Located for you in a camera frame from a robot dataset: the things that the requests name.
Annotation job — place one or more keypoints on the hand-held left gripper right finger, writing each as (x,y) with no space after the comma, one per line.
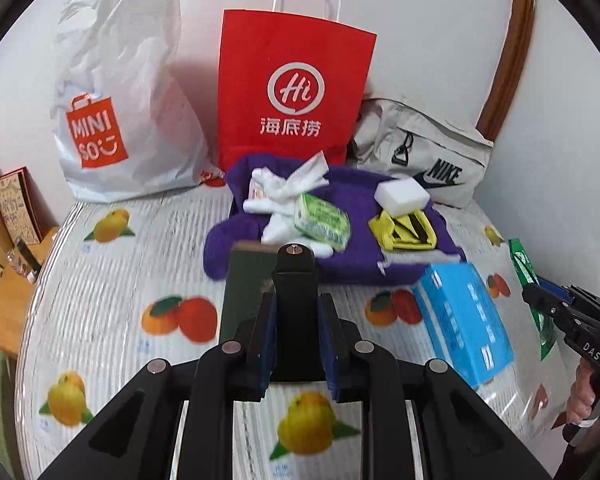
(330,355)

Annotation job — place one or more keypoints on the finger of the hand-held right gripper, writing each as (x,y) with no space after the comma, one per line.
(542,305)
(555,287)

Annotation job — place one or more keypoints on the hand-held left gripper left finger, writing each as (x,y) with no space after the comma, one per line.
(267,345)

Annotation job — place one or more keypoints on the green plastic packet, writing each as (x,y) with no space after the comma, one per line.
(527,270)

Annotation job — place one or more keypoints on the clear plastic bag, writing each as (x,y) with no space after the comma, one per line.
(405,262)

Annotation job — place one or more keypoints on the green tissue pack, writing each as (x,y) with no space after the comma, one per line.
(322,220)

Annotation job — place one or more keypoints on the yellow packet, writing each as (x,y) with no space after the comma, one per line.
(387,232)

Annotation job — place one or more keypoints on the white sponge block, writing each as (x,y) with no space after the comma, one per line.
(402,192)

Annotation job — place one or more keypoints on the person's right hand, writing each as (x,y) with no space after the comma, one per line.
(582,400)

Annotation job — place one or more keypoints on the dark green tin box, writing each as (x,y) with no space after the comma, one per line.
(245,295)

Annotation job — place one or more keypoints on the blue tissue pack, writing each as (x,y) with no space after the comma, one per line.
(460,320)

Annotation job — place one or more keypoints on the purple towel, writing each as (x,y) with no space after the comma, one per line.
(360,255)

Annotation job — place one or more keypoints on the fruit print tablecloth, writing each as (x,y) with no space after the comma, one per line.
(105,285)

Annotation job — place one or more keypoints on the grey waist bag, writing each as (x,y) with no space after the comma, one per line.
(430,140)

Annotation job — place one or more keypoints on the small black stand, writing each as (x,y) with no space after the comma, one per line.
(25,260)

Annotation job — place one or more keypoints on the wooden nightstand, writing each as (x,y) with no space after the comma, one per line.
(10,310)

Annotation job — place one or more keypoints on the white plastic shopping bag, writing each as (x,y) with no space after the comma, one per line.
(130,100)

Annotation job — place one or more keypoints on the brown patterned book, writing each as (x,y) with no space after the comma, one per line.
(17,207)

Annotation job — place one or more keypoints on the red paper bag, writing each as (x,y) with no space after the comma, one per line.
(295,60)

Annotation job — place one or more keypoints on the brown wooden door frame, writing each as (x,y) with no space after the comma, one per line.
(515,50)

